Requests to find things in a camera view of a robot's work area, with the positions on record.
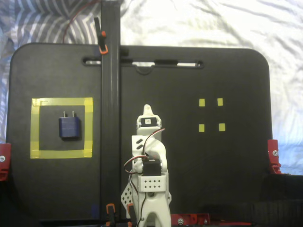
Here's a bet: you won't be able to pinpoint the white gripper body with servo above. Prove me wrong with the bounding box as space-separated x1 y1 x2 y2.
136 114 165 142

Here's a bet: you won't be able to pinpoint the red corner clamp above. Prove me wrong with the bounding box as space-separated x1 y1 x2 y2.
267 139 283 175
0 142 12 182

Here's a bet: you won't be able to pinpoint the blue and white charger block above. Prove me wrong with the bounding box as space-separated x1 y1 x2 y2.
58 110 81 142

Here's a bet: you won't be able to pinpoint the yellow tape square frame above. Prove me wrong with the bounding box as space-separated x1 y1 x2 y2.
30 96 94 159

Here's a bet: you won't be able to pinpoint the thin red cable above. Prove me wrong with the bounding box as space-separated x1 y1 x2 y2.
62 0 102 44

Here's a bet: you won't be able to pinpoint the red white black servo wires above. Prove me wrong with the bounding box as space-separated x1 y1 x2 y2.
124 128 167 223

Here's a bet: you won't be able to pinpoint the orange and black spring clamp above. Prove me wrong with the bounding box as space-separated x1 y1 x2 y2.
94 17 109 55
106 203 118 227

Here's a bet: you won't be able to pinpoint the red screw clamp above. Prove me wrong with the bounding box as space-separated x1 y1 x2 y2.
169 212 211 227

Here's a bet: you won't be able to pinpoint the black backdrop board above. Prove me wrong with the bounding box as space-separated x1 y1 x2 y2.
0 174 303 227

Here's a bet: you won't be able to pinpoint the black flat rail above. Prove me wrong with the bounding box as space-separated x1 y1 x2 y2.
100 0 122 220

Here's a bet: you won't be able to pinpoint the small orange base clamp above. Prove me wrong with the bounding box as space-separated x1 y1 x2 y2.
126 203 137 227

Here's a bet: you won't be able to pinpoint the grey striped white bedsheet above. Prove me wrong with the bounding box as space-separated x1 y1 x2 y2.
0 0 303 175

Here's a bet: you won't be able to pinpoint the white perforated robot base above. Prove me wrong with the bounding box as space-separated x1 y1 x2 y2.
120 184 173 211

